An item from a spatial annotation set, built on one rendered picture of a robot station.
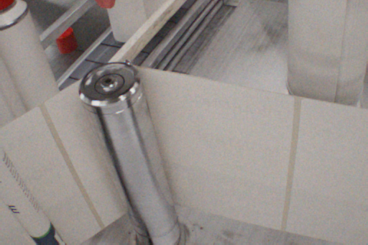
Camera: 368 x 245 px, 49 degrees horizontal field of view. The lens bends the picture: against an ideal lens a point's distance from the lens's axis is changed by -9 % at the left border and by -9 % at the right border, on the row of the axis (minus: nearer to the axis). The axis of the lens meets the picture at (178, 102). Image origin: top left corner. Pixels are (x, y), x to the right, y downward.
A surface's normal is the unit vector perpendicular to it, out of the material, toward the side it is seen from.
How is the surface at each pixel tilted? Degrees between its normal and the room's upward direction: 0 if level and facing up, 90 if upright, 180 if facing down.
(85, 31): 0
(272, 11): 0
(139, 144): 90
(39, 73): 90
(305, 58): 93
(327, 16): 91
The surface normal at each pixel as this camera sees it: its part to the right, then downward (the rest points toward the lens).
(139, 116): 0.78, 0.35
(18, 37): 0.59, 0.49
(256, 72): -0.13, -0.72
